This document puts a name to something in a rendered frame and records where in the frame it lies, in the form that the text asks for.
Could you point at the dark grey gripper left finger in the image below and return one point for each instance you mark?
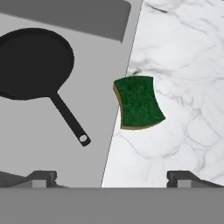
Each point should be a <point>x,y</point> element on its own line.
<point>43,177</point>

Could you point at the grey metal sink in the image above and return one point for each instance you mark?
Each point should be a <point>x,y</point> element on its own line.
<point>75,87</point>

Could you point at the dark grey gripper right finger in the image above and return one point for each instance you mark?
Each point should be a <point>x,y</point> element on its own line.
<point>178,178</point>

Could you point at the black frying pan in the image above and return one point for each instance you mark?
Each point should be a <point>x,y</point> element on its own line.
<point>32,62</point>

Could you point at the green sponge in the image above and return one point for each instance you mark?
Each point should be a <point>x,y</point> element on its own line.
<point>139,102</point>

